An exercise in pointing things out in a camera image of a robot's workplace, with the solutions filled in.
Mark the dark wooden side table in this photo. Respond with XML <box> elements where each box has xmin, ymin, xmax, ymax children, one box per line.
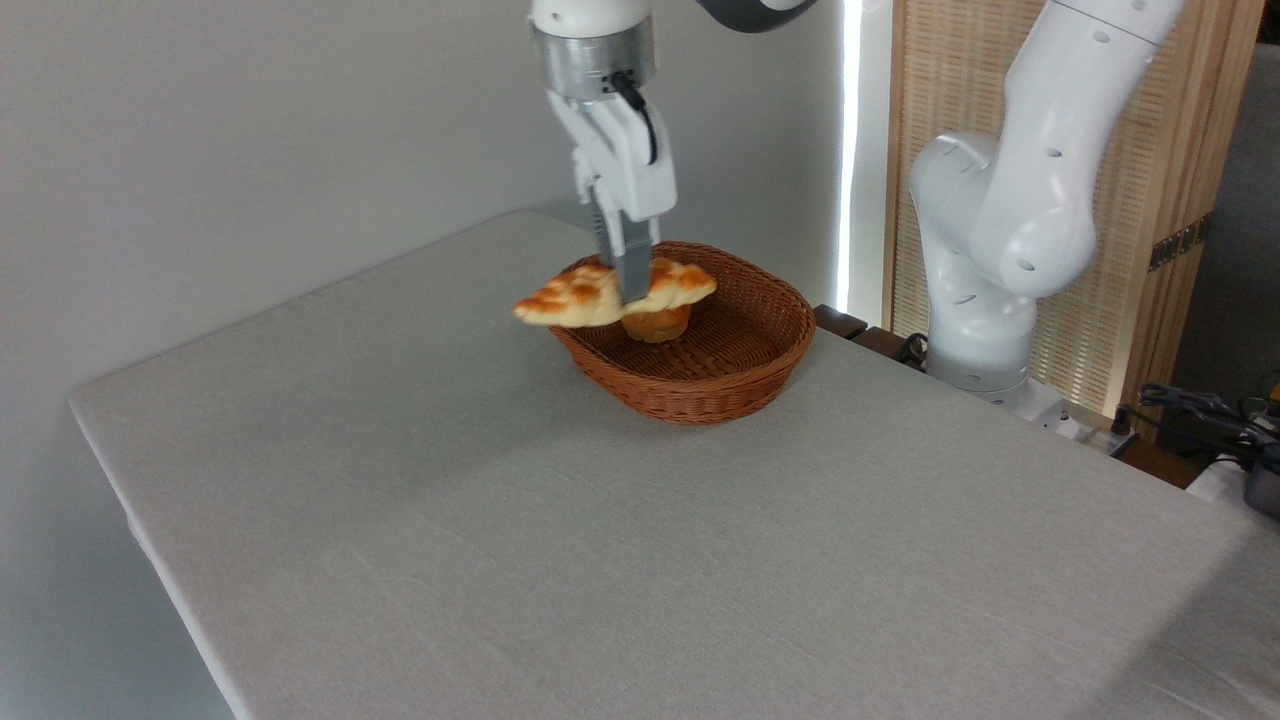
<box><xmin>813</xmin><ymin>304</ymin><xmax>929</xmax><ymax>373</ymax></box>

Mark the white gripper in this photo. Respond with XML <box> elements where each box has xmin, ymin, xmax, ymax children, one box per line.
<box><xmin>546</xmin><ymin>88</ymin><xmax>679</xmax><ymax>305</ymax></box>

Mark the grey tablecloth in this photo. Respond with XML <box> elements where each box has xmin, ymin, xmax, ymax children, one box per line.
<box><xmin>68</xmin><ymin>210</ymin><xmax>1280</xmax><ymax>720</ymax></box>

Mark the long braided bread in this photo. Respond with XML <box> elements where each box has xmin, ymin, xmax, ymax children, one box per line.
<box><xmin>512</xmin><ymin>257</ymin><xmax>719</xmax><ymax>330</ymax></box>

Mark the round bread roll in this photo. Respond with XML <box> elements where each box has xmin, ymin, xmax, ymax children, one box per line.
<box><xmin>621</xmin><ymin>303</ymin><xmax>694</xmax><ymax>345</ymax></box>

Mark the dark metal screen hinge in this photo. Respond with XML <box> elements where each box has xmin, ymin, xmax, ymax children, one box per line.
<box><xmin>1148</xmin><ymin>212</ymin><xmax>1215</xmax><ymax>273</ymax></box>

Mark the brown wicker basket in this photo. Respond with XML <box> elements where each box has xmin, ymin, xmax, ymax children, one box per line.
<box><xmin>548</xmin><ymin>241</ymin><xmax>818</xmax><ymax>428</ymax></box>

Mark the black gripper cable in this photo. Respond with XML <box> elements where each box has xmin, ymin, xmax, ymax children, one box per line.
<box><xmin>610</xmin><ymin>70</ymin><xmax>660</xmax><ymax>167</ymax></box>

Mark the black cable bundle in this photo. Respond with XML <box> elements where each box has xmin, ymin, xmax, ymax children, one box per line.
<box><xmin>1136</xmin><ymin>382</ymin><xmax>1280</xmax><ymax>473</ymax></box>

